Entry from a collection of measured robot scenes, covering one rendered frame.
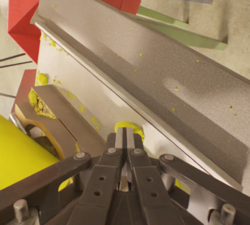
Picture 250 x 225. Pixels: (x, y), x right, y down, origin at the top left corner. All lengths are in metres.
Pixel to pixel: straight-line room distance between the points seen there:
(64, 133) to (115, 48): 0.10
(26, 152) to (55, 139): 0.03
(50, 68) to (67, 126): 0.09
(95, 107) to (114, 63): 0.05
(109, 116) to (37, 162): 0.08
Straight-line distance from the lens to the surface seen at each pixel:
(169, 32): 0.49
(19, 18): 1.16
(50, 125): 0.20
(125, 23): 0.16
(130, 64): 0.16
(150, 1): 1.38
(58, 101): 0.23
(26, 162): 0.18
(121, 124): 0.16
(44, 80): 0.27
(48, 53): 0.27
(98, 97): 0.19
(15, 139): 0.20
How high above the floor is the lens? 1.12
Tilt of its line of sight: 48 degrees down
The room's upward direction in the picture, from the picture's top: 106 degrees counter-clockwise
